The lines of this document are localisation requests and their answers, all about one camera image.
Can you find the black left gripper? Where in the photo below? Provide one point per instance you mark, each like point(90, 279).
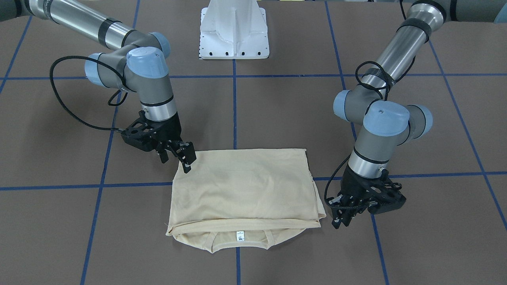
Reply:
point(351, 184)

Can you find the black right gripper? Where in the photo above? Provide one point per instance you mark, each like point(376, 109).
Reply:
point(172, 130)

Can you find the beige long-sleeve graphic shirt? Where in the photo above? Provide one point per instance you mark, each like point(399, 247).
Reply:
point(244, 198)

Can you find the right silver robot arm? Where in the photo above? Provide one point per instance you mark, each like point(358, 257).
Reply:
point(136, 64)

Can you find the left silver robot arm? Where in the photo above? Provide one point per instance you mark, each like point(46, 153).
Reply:
point(386, 124)

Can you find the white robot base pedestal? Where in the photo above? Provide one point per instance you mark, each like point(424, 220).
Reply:
point(233, 29)

